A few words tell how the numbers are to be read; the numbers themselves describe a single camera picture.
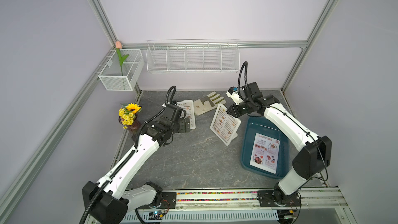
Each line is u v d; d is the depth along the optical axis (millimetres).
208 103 1122
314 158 435
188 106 890
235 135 845
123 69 890
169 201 737
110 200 365
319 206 747
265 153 886
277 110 541
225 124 869
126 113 760
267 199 736
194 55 1015
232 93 738
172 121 569
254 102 595
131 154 441
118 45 894
